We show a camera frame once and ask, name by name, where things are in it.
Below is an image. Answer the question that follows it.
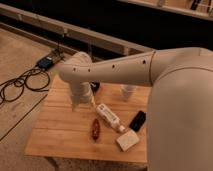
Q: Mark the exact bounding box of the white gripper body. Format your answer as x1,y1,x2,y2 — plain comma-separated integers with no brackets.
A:
69,82,94,110

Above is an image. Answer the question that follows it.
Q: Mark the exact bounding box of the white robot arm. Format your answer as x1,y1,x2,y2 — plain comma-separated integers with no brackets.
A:
59,47,213,171

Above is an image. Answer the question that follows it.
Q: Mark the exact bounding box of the dark ceramic bowl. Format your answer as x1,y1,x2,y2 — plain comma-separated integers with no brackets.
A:
90,82,100,93

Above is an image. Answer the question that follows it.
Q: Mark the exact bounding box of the dark red oblong object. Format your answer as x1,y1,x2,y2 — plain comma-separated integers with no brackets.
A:
92,119,100,141

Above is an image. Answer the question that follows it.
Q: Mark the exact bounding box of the black power adapter box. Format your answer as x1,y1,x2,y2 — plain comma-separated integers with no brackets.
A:
36,56,55,71

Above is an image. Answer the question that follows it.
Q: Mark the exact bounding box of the wooden table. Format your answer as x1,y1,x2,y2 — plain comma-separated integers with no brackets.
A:
25,77,147,163

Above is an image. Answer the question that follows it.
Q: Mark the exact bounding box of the black rectangular object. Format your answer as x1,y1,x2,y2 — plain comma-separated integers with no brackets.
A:
129,111,146,132

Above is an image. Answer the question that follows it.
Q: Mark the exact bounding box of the beige sponge block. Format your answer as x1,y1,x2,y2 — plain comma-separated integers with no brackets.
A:
116,130,140,151

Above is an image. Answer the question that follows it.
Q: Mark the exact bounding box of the long wooden beam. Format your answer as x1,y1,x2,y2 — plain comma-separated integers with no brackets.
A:
0,3,152,55

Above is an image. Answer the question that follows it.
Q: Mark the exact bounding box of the black coiled cable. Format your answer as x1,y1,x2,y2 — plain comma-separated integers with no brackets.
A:
0,67,52,105

